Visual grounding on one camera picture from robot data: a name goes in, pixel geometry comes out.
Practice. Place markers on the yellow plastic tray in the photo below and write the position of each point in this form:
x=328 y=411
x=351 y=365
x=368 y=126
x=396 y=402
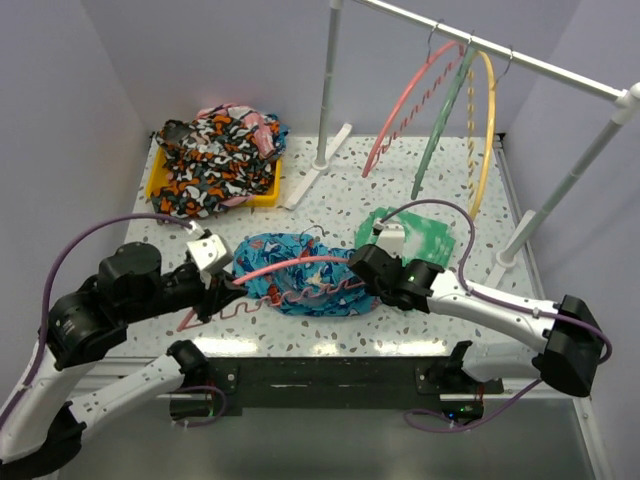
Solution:
x=159 y=177

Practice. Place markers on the green tie-dye shorts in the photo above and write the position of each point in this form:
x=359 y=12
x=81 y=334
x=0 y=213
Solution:
x=425 y=239

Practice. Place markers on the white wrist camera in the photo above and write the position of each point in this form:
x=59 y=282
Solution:
x=211 y=254
x=390 y=237

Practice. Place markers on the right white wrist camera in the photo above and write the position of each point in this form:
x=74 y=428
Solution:
x=390 y=237

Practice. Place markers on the green plastic hanger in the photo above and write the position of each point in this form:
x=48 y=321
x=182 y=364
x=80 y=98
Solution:
x=442 y=118

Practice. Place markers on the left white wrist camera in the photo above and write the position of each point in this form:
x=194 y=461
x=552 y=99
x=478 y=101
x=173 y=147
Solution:
x=211 y=254

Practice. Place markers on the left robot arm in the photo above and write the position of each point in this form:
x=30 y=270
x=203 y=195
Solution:
x=43 y=427

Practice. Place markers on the white clothes rack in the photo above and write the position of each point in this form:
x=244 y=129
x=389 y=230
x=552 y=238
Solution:
x=625 y=100

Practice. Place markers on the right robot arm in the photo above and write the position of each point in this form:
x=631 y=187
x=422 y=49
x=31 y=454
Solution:
x=560 y=343

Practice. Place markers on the black mounting base plate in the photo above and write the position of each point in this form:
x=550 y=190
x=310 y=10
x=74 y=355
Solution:
x=231 y=385

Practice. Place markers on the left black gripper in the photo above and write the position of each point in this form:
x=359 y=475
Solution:
x=217 y=291

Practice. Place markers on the camouflage pattern clothes pile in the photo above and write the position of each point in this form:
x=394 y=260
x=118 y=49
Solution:
x=223 y=154

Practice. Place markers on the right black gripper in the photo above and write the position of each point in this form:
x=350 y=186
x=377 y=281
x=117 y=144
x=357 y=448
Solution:
x=371 y=288

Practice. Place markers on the blue shark print shorts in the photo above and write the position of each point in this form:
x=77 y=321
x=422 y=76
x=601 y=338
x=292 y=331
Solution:
x=300 y=280

